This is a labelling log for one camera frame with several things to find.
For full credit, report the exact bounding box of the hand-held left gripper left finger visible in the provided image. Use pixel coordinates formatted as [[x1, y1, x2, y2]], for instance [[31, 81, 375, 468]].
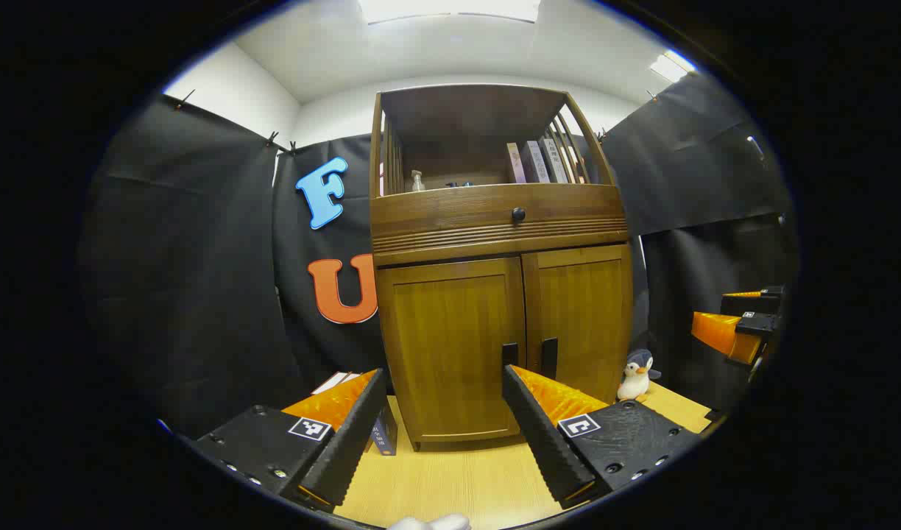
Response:
[[193, 368, 389, 512]]

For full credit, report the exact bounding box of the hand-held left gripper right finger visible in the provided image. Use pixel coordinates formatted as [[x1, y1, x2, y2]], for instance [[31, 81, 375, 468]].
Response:
[[502, 364, 705, 510]]

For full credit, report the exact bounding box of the wooden cabinet door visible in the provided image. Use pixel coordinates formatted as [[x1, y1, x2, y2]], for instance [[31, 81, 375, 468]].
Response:
[[520, 243, 635, 404], [377, 256, 529, 444]]

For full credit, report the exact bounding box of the wooden double-door shoe cabinet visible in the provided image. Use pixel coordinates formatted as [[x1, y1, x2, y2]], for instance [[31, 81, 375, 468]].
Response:
[[368, 83, 635, 451]]

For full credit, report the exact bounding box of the wooden cabinet drawer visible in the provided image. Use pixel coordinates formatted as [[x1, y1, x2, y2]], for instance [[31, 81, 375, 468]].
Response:
[[370, 183, 629, 267]]

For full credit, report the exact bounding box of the blue cover book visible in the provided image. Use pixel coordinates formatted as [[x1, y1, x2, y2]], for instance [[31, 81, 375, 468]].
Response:
[[370, 416, 398, 457]]

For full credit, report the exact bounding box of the penguin plush toy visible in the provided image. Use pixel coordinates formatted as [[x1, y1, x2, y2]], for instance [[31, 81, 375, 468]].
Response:
[[616, 348, 663, 403]]

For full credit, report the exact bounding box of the white spine book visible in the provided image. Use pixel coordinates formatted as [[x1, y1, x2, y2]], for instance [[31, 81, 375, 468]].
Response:
[[540, 136, 569, 184]]

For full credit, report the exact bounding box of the black backdrop cloth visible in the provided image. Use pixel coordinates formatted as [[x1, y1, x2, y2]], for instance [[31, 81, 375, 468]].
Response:
[[79, 70, 801, 442]]

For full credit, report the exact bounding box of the ceiling light panel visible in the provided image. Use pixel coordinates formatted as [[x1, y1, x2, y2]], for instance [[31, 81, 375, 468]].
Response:
[[649, 49, 696, 83]]

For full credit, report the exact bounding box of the grey spine book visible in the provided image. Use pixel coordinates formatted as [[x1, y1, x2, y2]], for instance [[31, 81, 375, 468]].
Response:
[[524, 140, 551, 184]]

